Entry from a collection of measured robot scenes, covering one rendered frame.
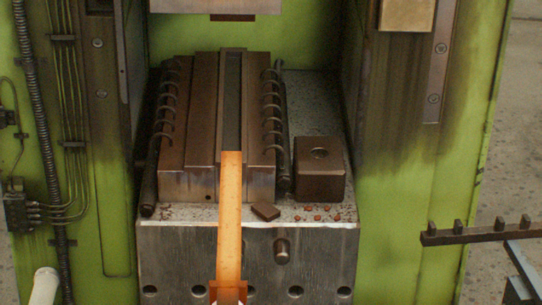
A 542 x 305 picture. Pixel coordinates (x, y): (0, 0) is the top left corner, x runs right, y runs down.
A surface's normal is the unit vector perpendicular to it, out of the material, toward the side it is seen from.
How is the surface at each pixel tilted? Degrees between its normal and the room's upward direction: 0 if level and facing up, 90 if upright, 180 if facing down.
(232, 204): 1
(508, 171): 0
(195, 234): 90
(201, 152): 0
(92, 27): 90
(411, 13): 90
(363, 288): 90
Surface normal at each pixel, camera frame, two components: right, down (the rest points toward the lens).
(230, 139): 0.03, -0.83
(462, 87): 0.02, 0.55
